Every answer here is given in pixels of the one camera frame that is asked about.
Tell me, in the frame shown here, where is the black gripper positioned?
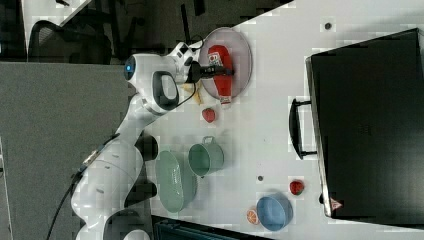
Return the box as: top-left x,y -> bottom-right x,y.
186,61 -> 234,83

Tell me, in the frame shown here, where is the red plush ketchup bottle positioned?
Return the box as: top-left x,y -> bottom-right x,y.
207,45 -> 233,105

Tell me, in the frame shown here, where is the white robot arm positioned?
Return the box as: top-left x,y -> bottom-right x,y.
71,42 -> 234,240

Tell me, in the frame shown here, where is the grey oval plate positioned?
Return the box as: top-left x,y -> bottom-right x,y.
198,27 -> 252,97

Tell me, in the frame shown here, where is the yellow plush toy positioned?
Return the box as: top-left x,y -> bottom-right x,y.
183,82 -> 203,105

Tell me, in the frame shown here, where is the red toy strawberry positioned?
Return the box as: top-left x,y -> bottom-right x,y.
202,108 -> 216,123

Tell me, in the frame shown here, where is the green toy pot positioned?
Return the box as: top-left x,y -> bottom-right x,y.
188,136 -> 224,177

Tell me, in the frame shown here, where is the black cylinder cup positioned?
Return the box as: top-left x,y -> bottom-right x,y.
124,182 -> 157,207
135,134 -> 159,161

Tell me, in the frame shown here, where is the green perforated oval tray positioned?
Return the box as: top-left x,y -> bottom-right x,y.
155,150 -> 197,213

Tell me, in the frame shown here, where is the red strawberry near oven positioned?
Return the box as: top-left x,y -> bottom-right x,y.
289,180 -> 305,196

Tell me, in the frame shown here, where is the orange slice toy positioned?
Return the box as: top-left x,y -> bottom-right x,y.
246,209 -> 260,225

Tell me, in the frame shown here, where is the black toaster oven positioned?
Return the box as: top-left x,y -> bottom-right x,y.
305,28 -> 424,229

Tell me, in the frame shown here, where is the blue bowl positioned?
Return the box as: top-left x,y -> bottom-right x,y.
256,193 -> 293,231

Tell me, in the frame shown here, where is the dark bin under table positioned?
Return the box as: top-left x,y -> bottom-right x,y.
152,215 -> 270,240

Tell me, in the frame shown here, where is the black office chair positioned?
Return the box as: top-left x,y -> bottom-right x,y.
27,20 -> 112,65

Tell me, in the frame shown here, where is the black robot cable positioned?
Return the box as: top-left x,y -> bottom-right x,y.
44,133 -> 121,240

